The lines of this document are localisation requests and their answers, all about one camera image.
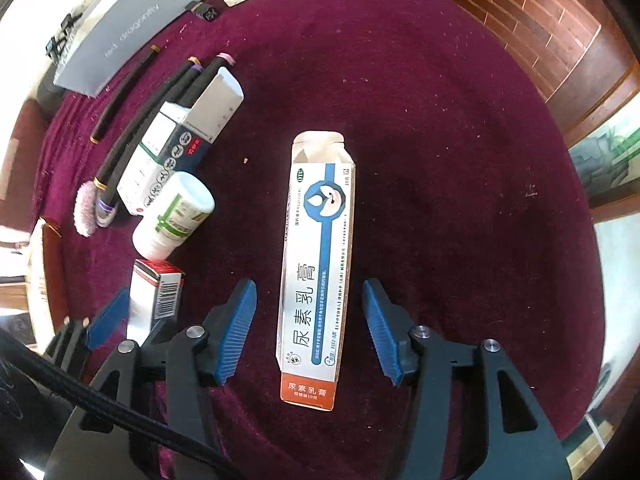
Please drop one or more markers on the black marker purple caps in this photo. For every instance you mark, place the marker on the black marker purple caps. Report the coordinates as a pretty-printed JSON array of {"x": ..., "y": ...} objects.
[{"x": 183, "y": 91}]

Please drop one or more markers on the grey cardboard box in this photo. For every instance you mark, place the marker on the grey cardboard box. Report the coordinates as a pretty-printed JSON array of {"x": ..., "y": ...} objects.
[{"x": 125, "y": 25}]

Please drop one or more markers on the black marker pink caps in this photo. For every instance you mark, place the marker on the black marker pink caps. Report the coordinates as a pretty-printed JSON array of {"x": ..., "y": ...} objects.
[{"x": 212, "y": 75}]

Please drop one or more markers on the framed green picture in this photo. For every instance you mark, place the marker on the framed green picture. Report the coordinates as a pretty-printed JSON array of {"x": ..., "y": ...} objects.
[{"x": 610, "y": 160}]

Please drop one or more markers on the long white blue ointment box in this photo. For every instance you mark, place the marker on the long white blue ointment box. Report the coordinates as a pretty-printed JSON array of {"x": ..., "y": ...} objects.
[{"x": 315, "y": 280}]

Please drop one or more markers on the maroon table cloth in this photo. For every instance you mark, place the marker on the maroon table cloth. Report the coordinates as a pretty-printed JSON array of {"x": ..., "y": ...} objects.
[{"x": 450, "y": 185}]

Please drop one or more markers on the black marker tan caps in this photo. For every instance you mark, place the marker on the black marker tan caps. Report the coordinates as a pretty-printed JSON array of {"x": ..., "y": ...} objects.
[{"x": 134, "y": 132}]

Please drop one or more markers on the white bottle green label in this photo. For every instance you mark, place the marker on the white bottle green label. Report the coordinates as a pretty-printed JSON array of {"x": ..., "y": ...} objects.
[{"x": 170, "y": 220}]

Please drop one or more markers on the small black gold case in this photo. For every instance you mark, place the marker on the small black gold case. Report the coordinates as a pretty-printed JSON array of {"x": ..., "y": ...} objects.
[{"x": 202, "y": 10}]

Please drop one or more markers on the small white red box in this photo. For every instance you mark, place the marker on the small white red box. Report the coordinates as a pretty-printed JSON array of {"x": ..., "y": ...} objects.
[{"x": 150, "y": 295}]

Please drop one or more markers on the black marker yellow caps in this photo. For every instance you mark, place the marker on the black marker yellow caps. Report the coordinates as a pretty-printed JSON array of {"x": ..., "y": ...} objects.
[{"x": 125, "y": 95}]

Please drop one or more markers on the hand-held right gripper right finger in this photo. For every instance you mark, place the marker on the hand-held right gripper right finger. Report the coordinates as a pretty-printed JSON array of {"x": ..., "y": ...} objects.
[{"x": 382, "y": 335}]

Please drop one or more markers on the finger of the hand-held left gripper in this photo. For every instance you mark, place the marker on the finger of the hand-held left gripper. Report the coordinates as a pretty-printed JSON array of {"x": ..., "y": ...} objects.
[{"x": 107, "y": 317}]

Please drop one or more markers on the black clips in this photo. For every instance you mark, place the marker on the black clips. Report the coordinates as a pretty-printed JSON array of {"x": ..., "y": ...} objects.
[{"x": 62, "y": 35}]

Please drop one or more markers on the white dark blue medicine box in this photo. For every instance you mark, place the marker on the white dark blue medicine box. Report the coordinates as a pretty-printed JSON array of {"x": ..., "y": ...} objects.
[{"x": 170, "y": 155}]

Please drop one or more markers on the pink fluffy puff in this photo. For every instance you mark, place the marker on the pink fluffy puff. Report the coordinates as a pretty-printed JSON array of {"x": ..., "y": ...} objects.
[{"x": 85, "y": 207}]

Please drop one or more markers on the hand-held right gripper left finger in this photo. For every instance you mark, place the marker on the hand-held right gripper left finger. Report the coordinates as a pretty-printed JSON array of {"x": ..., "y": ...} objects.
[{"x": 235, "y": 332}]

